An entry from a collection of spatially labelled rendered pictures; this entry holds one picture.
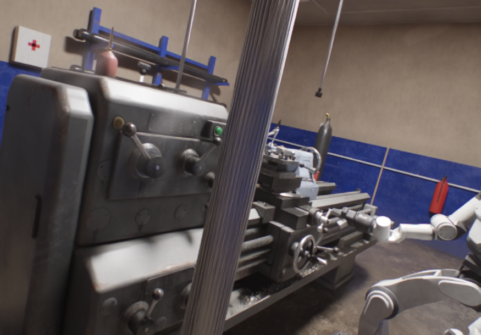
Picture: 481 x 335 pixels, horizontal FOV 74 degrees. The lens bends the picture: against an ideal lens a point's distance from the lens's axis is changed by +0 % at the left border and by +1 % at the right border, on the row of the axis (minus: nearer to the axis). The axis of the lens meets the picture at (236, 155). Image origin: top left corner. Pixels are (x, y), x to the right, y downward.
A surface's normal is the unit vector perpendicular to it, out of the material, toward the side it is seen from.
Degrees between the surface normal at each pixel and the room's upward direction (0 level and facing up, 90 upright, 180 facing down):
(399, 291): 90
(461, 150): 90
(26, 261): 90
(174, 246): 32
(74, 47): 90
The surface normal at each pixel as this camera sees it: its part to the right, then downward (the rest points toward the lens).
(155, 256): 0.58, -0.69
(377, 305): -0.66, -0.06
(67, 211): 0.74, 0.24
